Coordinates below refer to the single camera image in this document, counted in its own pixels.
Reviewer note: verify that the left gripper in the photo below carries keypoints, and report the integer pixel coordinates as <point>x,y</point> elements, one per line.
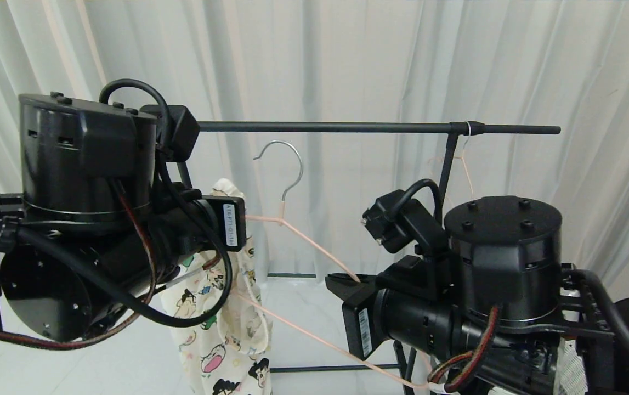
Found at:
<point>45,291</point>

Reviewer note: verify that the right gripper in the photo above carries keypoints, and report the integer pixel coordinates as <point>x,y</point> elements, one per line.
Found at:
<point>407,323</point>

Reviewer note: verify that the pink clothes hanger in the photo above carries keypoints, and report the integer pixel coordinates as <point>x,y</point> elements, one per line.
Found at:
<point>466,175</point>
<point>319,249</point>

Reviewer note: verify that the cream printed garment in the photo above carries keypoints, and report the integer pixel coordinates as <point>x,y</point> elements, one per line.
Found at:
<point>221,340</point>

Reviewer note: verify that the black clothes rack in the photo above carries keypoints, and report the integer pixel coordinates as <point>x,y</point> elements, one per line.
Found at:
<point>347,127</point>

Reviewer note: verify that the white curtain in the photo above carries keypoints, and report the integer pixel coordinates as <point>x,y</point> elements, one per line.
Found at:
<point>347,55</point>

